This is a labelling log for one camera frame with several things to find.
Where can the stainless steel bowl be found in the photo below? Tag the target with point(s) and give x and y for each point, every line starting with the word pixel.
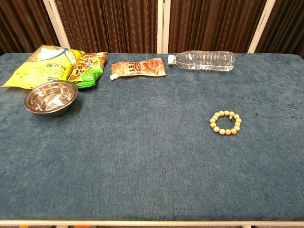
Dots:
pixel 50 99

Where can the white table frame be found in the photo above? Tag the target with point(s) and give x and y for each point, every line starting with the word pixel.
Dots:
pixel 152 223

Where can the brown white-framed screen panel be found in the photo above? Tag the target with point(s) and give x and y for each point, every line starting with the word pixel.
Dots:
pixel 285 23
pixel 23 23
pixel 114 23
pixel 209 23

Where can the blue table cloth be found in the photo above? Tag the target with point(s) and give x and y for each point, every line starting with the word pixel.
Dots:
pixel 142 154

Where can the clear plastic water bottle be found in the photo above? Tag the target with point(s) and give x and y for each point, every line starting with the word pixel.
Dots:
pixel 206 60

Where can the orange sauce pouch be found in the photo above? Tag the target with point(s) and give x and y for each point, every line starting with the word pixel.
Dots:
pixel 140 67

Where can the yellow snack bag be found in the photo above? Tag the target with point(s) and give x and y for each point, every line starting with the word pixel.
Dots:
pixel 42 66

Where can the green orange snack bag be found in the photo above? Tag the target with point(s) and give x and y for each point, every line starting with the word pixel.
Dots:
pixel 88 71

